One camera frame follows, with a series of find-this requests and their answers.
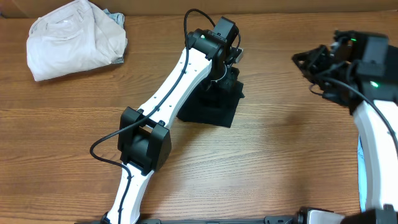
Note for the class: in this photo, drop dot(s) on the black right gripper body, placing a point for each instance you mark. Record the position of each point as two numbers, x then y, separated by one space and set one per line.
318 65

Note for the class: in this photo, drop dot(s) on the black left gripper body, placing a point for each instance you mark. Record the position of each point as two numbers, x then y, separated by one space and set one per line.
232 83

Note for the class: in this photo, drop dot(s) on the black t-shirt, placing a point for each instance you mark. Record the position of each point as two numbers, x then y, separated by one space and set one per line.
208 105

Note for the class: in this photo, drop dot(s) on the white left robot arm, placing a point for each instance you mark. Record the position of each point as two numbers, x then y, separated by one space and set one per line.
144 138

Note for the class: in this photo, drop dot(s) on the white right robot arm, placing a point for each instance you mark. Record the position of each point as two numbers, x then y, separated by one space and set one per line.
359 71

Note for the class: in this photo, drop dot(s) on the light blue cloth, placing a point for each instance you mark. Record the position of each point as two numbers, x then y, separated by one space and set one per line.
362 179

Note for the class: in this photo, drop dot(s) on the folded light blue jeans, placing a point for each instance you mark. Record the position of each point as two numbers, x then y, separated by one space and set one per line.
119 19

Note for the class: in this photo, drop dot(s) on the folded white garment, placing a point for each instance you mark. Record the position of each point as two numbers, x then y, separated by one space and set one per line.
76 37

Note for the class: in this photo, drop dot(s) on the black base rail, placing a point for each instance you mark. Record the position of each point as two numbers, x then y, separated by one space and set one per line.
284 219

